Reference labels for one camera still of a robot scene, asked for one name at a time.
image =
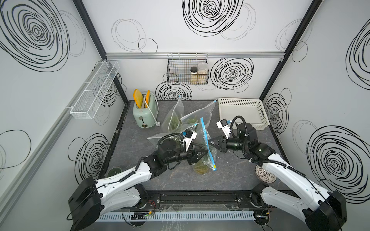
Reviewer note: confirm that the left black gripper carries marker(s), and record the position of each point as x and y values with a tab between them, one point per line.
192	157

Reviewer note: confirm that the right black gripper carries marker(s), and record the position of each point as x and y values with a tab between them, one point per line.
221	143

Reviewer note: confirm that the clear zip-top bag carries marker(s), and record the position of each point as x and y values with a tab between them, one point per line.
177	110
202	141
205	113

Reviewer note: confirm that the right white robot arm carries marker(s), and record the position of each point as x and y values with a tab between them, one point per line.
318	208

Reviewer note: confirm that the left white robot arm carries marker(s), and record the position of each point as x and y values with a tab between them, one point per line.
94	198

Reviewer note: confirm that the cream perforated plastic basket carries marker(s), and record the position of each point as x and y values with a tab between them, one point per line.
252	110

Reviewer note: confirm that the white round sink strainer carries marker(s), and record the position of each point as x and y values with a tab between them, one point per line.
264	175

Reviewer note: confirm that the dark-lid spice jar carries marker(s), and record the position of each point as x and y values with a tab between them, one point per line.
194	75

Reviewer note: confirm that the mint green toaster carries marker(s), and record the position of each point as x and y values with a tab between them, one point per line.
147	117

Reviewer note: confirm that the white-lid spice jar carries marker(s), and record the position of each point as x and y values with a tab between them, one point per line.
202	73

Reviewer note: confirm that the right yellow toast slice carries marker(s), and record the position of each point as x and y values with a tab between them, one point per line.
147	99

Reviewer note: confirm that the yellow toast slice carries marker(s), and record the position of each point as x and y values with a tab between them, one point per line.
147	99
138	98

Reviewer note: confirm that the left yellow toast slice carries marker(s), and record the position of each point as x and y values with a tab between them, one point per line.
138	98

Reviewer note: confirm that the green ceramic cup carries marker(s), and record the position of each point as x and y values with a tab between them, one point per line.
114	171

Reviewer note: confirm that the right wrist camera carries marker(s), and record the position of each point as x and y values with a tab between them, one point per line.
224	125

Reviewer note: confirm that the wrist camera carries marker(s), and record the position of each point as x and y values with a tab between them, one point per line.
224	125
189	136

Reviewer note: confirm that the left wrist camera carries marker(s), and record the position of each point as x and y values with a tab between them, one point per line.
189	136

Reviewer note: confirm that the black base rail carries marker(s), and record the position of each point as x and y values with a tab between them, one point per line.
240	199

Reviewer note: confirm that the grey slotted cable duct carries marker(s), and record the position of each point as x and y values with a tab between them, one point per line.
177	216

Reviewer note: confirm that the black wire wall basket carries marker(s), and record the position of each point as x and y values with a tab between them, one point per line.
179	64

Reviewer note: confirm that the white mesh wall shelf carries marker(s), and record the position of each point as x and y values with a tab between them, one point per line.
97	87

